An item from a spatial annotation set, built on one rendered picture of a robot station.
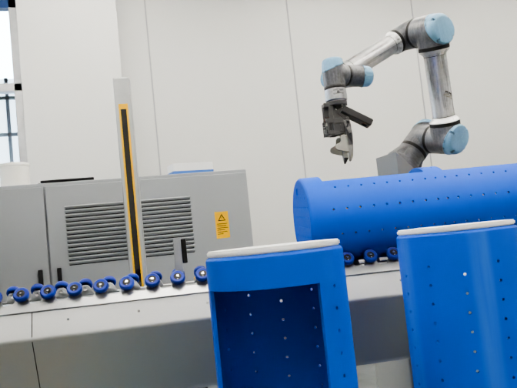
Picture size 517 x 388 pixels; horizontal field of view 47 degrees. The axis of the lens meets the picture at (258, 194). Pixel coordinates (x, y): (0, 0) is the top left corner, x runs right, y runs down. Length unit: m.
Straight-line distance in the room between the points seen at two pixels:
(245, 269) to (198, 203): 2.15
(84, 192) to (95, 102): 1.21
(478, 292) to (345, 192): 0.62
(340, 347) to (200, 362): 0.75
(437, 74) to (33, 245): 2.08
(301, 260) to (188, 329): 0.75
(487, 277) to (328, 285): 0.42
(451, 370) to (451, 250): 0.27
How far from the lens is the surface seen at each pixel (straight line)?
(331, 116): 2.06
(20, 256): 3.21
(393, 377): 2.48
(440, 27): 2.37
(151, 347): 1.82
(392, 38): 2.43
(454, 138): 2.40
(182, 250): 1.87
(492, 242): 1.43
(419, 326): 1.47
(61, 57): 4.38
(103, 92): 4.31
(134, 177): 2.24
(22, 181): 3.43
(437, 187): 1.97
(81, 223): 3.19
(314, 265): 1.13
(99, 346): 1.83
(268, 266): 1.11
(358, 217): 1.85
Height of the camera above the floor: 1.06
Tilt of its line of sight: 4 degrees up
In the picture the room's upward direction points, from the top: 6 degrees counter-clockwise
